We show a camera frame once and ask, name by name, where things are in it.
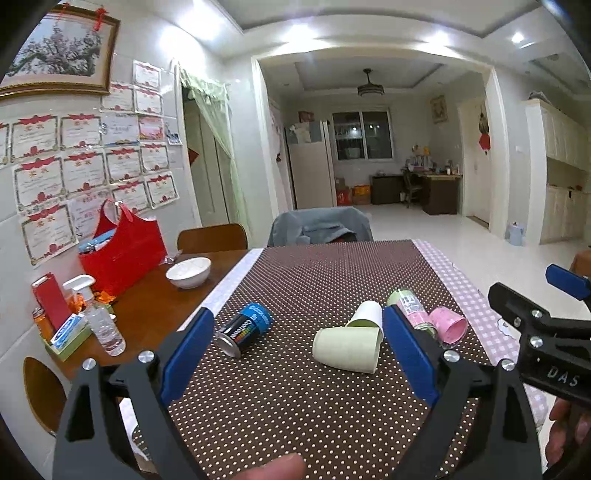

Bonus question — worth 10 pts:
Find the white paper cup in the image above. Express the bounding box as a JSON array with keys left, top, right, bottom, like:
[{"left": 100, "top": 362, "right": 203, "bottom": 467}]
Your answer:
[{"left": 346, "top": 300, "right": 383, "bottom": 329}]

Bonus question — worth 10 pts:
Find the pink tumbler lid cup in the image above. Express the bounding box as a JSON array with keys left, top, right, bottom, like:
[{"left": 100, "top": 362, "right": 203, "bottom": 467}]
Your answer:
[{"left": 429, "top": 306, "right": 469, "bottom": 345}]

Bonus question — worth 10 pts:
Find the pale green cup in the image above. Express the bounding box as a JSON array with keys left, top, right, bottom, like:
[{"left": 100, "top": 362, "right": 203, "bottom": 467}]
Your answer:
[{"left": 312, "top": 327, "right": 383, "bottom": 374}]

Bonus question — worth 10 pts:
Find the right hand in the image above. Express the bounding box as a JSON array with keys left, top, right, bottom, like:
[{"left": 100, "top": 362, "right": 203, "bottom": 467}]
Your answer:
[{"left": 545, "top": 398, "right": 590, "bottom": 466}]

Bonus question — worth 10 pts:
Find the left hand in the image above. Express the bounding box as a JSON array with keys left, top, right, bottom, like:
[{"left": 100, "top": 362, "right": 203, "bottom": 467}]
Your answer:
[{"left": 233, "top": 453, "right": 307, "bottom": 480}]

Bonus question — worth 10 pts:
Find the lilac checked under cloth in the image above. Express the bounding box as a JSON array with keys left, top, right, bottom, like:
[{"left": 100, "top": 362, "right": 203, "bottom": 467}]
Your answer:
[{"left": 411, "top": 238, "right": 551, "bottom": 425}]

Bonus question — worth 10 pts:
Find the wooden chair at left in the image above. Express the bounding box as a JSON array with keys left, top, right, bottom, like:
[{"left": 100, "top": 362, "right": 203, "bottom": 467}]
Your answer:
[{"left": 23, "top": 357, "right": 66, "bottom": 436}]

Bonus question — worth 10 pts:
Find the blue trash bin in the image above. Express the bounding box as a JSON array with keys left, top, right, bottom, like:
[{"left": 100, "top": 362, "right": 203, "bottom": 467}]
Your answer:
[{"left": 506, "top": 222, "right": 525, "bottom": 247}]

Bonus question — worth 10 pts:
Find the green tray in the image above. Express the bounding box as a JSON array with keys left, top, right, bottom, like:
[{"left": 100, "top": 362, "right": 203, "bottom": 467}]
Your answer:
[{"left": 42, "top": 325, "right": 94, "bottom": 362}]

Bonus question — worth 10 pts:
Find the clear spray bottle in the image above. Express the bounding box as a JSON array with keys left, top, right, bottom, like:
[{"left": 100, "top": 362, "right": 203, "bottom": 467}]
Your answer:
[{"left": 63, "top": 274, "right": 126, "bottom": 357}]

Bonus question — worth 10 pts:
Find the blue white toothpaste box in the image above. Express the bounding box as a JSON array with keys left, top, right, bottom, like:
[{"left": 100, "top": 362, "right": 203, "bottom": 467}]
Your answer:
[{"left": 50, "top": 314, "right": 86, "bottom": 350}]

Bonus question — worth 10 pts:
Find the pink green tumbler bottle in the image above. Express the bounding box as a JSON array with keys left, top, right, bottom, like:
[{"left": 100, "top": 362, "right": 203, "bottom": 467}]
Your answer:
[{"left": 387, "top": 290, "right": 438, "bottom": 340}]

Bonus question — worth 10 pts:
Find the orange can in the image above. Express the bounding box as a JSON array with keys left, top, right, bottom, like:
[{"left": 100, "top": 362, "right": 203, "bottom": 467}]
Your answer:
[{"left": 32, "top": 306, "right": 55, "bottom": 343}]

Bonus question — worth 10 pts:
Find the red paper box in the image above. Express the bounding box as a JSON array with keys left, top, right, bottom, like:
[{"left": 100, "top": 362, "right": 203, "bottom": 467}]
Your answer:
[{"left": 31, "top": 273, "right": 72, "bottom": 330}]

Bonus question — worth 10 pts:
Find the dark wooden desk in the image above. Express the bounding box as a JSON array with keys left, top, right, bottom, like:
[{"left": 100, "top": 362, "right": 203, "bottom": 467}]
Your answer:
[{"left": 370, "top": 170, "right": 462, "bottom": 216}]

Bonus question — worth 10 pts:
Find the brown polka dot tablecloth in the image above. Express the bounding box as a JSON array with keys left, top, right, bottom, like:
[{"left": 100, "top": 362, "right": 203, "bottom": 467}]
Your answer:
[{"left": 131, "top": 239, "right": 493, "bottom": 480}]

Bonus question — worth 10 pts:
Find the white ceramic bowl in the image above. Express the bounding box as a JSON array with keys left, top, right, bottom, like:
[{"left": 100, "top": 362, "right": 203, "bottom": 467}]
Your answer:
[{"left": 165, "top": 257, "right": 211, "bottom": 290}]

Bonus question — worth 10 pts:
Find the black blue drink can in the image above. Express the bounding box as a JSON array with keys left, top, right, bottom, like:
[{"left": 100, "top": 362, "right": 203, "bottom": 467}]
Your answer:
[{"left": 213, "top": 303, "right": 273, "bottom": 359}]

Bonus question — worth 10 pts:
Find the red felt bag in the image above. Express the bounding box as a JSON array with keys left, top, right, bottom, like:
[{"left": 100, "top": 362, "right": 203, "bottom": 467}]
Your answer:
[{"left": 78, "top": 199, "right": 167, "bottom": 297}]

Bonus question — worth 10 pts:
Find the grey cloth covered chair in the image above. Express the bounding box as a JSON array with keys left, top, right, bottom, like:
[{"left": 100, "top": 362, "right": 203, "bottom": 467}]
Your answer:
[{"left": 266, "top": 206, "right": 374, "bottom": 247}]

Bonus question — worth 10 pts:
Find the wooden chair at head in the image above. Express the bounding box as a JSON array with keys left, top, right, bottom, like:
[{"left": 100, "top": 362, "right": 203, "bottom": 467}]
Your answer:
[{"left": 176, "top": 223, "right": 249, "bottom": 254}]

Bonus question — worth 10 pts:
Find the small framed picture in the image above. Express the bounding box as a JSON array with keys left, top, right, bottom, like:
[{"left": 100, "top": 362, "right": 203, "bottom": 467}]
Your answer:
[{"left": 430, "top": 95, "right": 448, "bottom": 124}]

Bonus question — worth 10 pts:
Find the window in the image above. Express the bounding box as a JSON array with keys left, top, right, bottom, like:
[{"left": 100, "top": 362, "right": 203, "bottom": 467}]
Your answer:
[{"left": 332, "top": 111, "right": 394, "bottom": 161}]

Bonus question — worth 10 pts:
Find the ceiling lamp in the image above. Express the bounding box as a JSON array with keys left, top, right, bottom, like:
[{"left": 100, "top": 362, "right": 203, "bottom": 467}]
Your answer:
[{"left": 356, "top": 68, "right": 385, "bottom": 97}]

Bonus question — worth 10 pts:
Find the white refrigerator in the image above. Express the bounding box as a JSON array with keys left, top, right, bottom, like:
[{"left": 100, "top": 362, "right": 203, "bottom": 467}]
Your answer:
[{"left": 284, "top": 120, "right": 337, "bottom": 209}]

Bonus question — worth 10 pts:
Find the green door curtain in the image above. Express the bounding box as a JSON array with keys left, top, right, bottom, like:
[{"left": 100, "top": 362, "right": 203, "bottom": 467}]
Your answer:
[{"left": 179, "top": 67, "right": 252, "bottom": 240}]

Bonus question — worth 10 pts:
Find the framed blossom painting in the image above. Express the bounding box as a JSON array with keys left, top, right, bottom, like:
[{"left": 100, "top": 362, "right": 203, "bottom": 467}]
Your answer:
[{"left": 1, "top": 2, "right": 120, "bottom": 98}]

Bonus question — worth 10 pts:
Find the white wall cabinet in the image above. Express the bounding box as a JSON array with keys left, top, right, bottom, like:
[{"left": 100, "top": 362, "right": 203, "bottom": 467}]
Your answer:
[{"left": 524, "top": 99, "right": 590, "bottom": 245}]

